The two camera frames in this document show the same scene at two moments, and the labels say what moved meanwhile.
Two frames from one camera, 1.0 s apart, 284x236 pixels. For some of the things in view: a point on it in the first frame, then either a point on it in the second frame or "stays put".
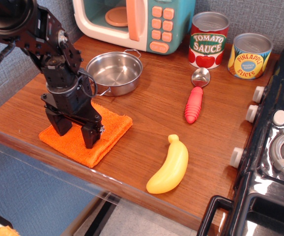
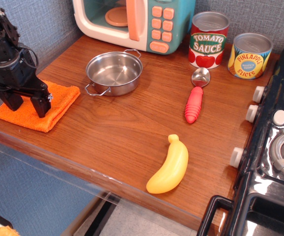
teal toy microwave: x=158 y=26 stays put
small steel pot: x=117 y=73 stays put
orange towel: x=72 y=144 to x=63 y=97
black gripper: x=74 y=103 to x=15 y=64
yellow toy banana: x=174 y=169 stays put
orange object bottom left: x=6 y=231 stays put
